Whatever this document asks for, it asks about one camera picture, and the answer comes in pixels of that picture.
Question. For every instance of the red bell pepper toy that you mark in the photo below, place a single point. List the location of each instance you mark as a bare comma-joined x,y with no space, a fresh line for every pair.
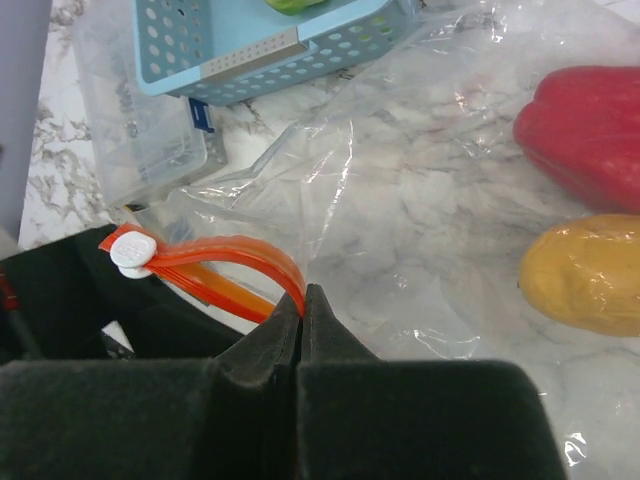
581,129

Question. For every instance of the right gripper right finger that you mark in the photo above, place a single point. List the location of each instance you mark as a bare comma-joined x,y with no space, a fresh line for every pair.
359,417

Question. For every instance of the blue plastic basket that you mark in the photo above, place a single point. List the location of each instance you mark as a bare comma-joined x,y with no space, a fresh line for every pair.
223,52

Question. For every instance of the clear plastic screw box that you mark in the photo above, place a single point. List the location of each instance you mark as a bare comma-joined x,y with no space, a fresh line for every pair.
144,146

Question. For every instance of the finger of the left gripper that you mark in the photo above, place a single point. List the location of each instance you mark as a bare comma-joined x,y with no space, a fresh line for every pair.
56,299

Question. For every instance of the yellow lemon toy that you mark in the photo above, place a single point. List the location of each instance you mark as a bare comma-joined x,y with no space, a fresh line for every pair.
585,274

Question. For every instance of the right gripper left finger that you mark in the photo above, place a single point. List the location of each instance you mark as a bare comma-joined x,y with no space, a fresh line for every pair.
128,418

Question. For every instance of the white cauliflower toy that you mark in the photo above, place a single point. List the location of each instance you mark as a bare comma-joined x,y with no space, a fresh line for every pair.
291,7

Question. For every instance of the clear zip top bag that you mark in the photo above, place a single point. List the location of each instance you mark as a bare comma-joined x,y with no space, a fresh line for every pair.
407,199

